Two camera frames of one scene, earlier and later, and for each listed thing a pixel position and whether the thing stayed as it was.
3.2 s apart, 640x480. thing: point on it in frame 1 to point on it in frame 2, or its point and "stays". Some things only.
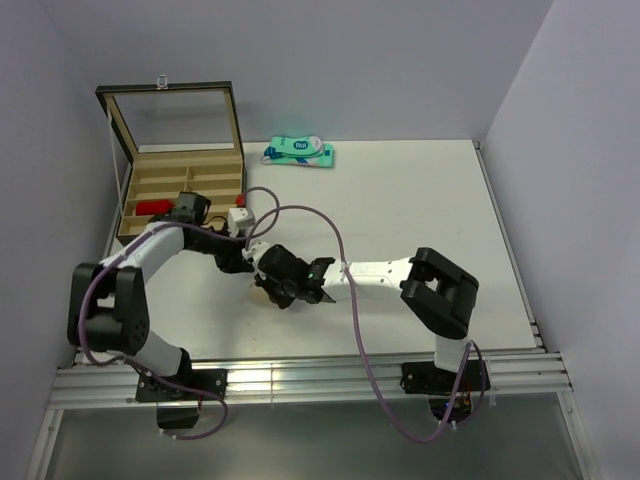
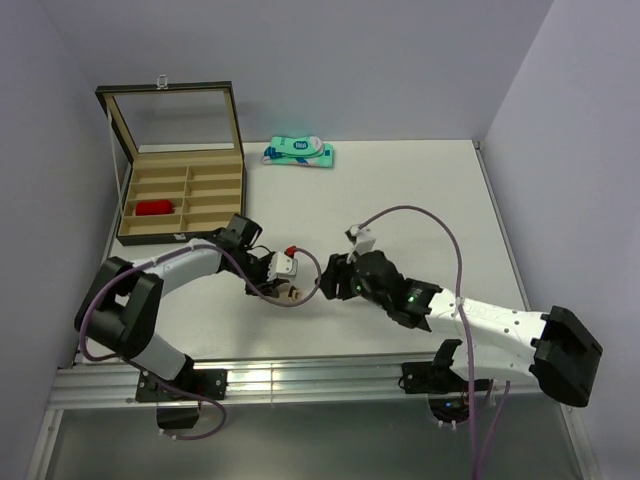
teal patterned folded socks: [299, 150] stays
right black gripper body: [284, 293] to [350, 284]
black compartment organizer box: [179, 137] stays
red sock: [151, 207] stays
